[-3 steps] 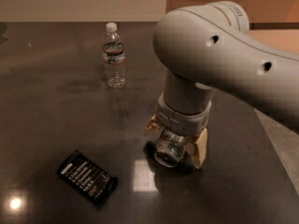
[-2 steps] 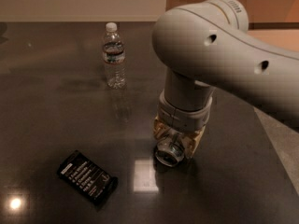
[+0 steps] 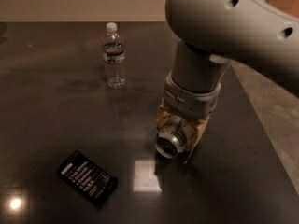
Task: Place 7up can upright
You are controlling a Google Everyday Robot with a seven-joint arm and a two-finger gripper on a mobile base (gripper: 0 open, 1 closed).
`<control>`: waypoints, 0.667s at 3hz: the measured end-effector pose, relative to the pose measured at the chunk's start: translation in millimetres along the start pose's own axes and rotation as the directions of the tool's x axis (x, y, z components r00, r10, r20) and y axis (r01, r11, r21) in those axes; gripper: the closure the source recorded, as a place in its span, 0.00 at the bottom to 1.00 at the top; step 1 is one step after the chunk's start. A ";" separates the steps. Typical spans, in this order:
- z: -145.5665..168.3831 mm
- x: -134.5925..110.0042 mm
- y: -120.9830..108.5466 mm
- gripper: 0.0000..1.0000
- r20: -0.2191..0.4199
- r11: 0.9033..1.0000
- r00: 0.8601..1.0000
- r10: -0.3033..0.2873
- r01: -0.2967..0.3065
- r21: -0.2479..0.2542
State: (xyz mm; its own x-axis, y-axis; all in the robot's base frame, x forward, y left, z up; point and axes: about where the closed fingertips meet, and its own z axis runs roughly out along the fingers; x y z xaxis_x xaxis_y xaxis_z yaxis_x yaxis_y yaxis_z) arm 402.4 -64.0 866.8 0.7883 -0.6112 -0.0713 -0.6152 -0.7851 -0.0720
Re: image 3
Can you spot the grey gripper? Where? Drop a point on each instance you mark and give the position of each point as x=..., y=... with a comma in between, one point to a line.
x=189, y=103

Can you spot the silver green 7up can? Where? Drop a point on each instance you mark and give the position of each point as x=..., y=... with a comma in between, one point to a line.
x=171, y=140

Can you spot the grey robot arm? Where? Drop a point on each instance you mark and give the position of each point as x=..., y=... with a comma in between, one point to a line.
x=211, y=35

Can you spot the clear plastic water bottle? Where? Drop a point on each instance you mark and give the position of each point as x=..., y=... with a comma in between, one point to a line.
x=113, y=53

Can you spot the black snack packet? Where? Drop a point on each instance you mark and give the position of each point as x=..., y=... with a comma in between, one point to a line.
x=88, y=178

